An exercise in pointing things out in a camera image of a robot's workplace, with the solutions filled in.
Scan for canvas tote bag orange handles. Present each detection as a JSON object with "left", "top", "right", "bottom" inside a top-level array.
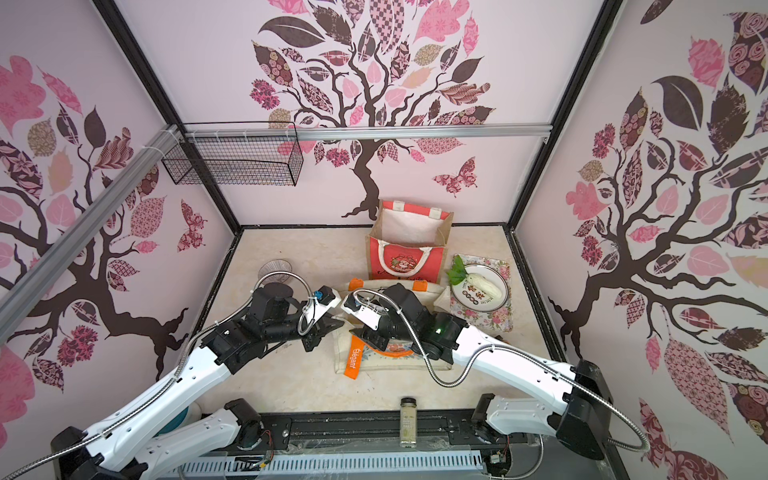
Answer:
[{"left": 332, "top": 278, "right": 447, "bottom": 380}]

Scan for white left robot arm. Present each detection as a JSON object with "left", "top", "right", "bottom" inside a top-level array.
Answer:
[{"left": 51, "top": 283, "right": 343, "bottom": 479}]

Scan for red Christmas jute bag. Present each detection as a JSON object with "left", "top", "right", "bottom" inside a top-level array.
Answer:
[{"left": 368, "top": 200, "right": 454, "bottom": 283}]

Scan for white plate with pattern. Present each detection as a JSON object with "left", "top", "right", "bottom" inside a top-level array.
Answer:
[{"left": 451, "top": 264, "right": 510, "bottom": 313}]

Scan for white radish with leaves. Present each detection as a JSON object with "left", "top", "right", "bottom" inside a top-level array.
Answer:
[{"left": 446, "top": 255, "right": 502, "bottom": 300}]

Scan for spice jar pale contents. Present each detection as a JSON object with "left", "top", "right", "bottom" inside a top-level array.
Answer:
[{"left": 400, "top": 397, "right": 418, "bottom": 449}]

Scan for floral placemat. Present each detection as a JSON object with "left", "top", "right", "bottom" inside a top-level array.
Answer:
[{"left": 434, "top": 254, "right": 513, "bottom": 334}]

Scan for teal cup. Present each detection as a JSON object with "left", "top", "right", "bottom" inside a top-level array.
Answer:
[{"left": 157, "top": 402, "right": 202, "bottom": 436}]

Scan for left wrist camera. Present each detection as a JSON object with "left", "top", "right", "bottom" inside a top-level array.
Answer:
[{"left": 304, "top": 286, "right": 341, "bottom": 320}]

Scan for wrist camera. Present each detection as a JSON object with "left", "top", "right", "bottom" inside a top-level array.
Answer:
[
  {"left": 304, "top": 286, "right": 341, "bottom": 320},
  {"left": 341, "top": 292, "right": 387, "bottom": 331}
]

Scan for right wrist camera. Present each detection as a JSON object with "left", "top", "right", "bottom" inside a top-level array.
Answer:
[{"left": 341, "top": 292, "right": 387, "bottom": 331}]

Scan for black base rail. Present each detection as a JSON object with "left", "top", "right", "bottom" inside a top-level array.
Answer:
[{"left": 227, "top": 409, "right": 601, "bottom": 463}]

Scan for white slotted cable duct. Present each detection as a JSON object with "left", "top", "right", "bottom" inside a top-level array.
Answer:
[{"left": 162, "top": 451, "right": 485, "bottom": 479}]

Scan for black wire basket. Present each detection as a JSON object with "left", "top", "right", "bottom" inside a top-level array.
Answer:
[{"left": 163, "top": 120, "right": 304, "bottom": 186}]

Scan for aluminium rail back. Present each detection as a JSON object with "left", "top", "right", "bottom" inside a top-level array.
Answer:
[{"left": 184, "top": 124, "right": 553, "bottom": 141}]

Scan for aluminium rail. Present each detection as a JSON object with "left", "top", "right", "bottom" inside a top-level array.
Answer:
[
  {"left": 1, "top": 124, "right": 180, "bottom": 343},
  {"left": 184, "top": 124, "right": 553, "bottom": 141}
]

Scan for aluminium rail left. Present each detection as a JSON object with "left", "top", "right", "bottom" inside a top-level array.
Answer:
[{"left": 1, "top": 124, "right": 180, "bottom": 343}]

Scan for black vertical frame post left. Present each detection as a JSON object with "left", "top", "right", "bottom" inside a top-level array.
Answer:
[{"left": 92, "top": 0, "right": 242, "bottom": 235}]

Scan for black vertical frame post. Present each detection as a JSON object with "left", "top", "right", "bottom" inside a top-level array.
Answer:
[
  {"left": 92, "top": 0, "right": 242, "bottom": 235},
  {"left": 507, "top": 0, "right": 625, "bottom": 231}
]

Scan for black vertical frame post right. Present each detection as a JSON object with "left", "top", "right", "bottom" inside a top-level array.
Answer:
[{"left": 507, "top": 0, "right": 625, "bottom": 231}]

